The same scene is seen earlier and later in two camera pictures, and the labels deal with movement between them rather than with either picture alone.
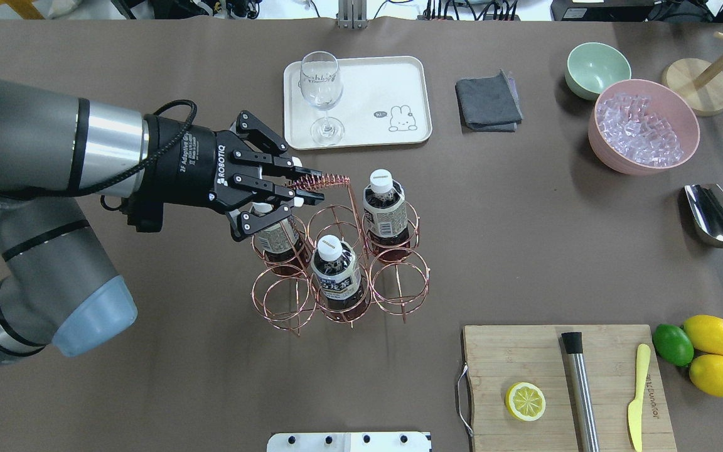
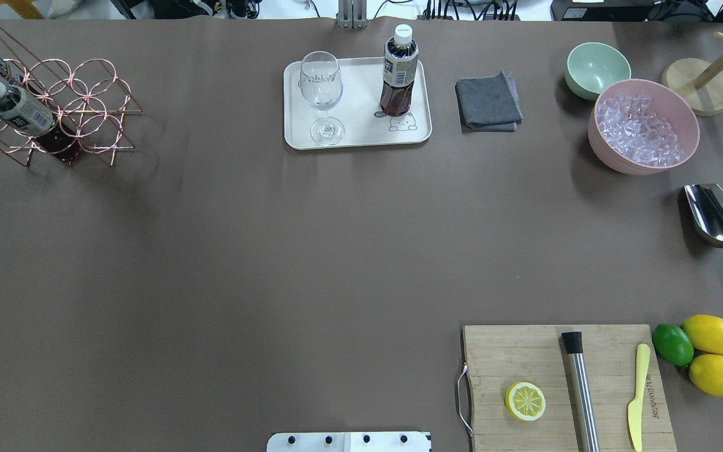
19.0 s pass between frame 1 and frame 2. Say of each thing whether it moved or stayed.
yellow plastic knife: stayed
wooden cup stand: stayed
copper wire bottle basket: moved
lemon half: stayed
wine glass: stayed
